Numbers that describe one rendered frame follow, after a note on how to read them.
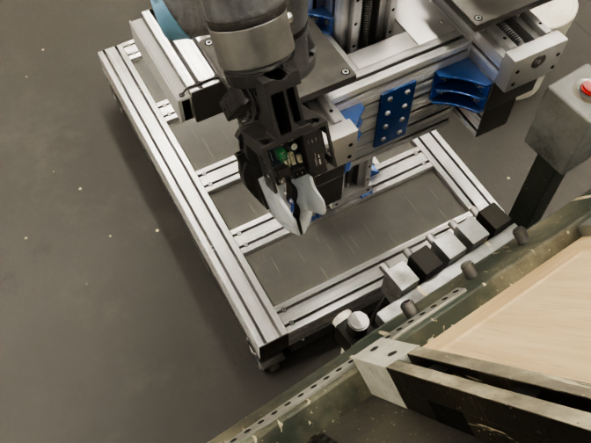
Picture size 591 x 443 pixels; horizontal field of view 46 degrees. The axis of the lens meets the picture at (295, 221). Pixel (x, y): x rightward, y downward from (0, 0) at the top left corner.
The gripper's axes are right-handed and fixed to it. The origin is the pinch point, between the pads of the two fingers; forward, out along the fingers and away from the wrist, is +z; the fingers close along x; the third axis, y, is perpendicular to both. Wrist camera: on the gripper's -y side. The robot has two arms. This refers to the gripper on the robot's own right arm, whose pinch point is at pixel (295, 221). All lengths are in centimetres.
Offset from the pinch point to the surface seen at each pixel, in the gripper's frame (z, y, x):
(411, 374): 27.3, 3.9, 8.8
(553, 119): 30, -39, 73
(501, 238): 47, -33, 53
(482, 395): 19.0, 18.5, 9.9
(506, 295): 39, -11, 36
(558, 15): 46, -118, 146
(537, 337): 30.6, 6.1, 28.0
